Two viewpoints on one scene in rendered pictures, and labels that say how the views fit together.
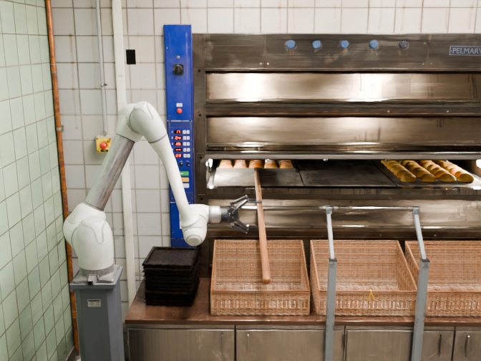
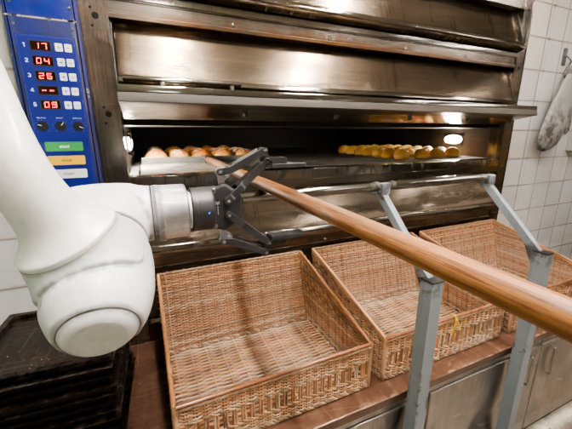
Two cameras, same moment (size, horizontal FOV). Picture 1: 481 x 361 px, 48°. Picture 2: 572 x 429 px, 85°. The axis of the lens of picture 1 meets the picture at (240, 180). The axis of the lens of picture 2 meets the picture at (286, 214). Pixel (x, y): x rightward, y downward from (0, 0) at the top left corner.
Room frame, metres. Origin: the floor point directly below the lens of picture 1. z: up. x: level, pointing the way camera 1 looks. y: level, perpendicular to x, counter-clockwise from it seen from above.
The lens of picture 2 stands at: (2.14, 0.17, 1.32)
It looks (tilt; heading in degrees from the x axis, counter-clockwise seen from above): 15 degrees down; 335
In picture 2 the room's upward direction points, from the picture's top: straight up
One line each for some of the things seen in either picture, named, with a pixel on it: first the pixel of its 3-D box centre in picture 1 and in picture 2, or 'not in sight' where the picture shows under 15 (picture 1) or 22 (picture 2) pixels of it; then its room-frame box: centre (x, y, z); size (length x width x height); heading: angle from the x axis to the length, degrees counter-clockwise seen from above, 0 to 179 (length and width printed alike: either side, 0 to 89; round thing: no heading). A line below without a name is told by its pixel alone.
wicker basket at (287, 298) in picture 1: (259, 275); (255, 326); (2.99, -0.11, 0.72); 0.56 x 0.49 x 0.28; 90
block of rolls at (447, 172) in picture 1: (424, 167); (394, 150); (3.68, -1.28, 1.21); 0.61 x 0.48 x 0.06; 179
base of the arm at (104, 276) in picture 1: (96, 271); not in sight; (2.33, 0.67, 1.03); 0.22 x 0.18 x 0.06; 2
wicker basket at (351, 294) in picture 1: (360, 275); (400, 289); (2.98, -0.71, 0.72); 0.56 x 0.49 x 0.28; 89
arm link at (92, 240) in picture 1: (94, 241); not in sight; (2.36, 0.67, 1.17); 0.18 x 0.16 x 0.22; 33
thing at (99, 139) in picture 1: (105, 144); not in sight; (3.22, 0.81, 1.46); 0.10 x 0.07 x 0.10; 89
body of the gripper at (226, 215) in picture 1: (229, 214); (216, 207); (2.68, 0.06, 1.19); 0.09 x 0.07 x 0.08; 90
